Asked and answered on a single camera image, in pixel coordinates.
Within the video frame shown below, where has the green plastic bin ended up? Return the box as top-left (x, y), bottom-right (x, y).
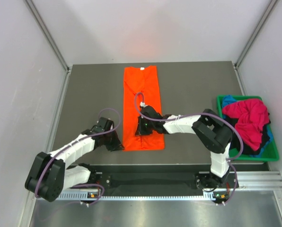
top-left (217, 96), bottom-right (279, 162)

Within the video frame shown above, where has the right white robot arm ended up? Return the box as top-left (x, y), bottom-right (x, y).
top-left (135, 105), bottom-right (233, 189)

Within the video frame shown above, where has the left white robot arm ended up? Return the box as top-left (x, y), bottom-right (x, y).
top-left (25, 117), bottom-right (124, 202)

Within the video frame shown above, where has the magenta t shirt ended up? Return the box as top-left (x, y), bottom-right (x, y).
top-left (222, 98), bottom-right (270, 154)

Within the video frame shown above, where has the grey slotted cable duct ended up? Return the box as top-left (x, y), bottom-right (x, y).
top-left (58, 190), bottom-right (229, 201)

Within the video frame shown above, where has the right aluminium frame post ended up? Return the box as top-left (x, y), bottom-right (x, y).
top-left (234, 0), bottom-right (279, 69)

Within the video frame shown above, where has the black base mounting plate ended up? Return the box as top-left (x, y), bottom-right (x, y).
top-left (90, 172), bottom-right (236, 189)

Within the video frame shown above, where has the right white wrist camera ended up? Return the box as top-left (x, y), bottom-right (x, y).
top-left (140, 102), bottom-right (147, 108)

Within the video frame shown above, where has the left aluminium frame post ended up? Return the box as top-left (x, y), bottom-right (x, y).
top-left (24, 0), bottom-right (72, 73)

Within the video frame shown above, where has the blue t shirt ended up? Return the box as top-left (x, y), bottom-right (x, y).
top-left (221, 95), bottom-right (237, 108)

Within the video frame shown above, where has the orange t shirt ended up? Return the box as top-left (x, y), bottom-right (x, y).
top-left (123, 66), bottom-right (165, 152)

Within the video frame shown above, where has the aluminium frame post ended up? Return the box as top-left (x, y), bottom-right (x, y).
top-left (234, 0), bottom-right (279, 69)
top-left (24, 0), bottom-right (72, 73)

